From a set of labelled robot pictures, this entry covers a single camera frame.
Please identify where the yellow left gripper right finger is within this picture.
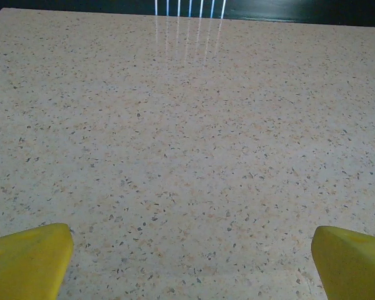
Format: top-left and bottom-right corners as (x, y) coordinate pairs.
(311, 225), (375, 300)

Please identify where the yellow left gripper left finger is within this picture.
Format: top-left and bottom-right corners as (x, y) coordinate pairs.
(0, 222), (74, 300)

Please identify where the blue circuit print backdrop panel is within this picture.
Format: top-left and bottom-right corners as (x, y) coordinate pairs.
(0, 0), (375, 29)

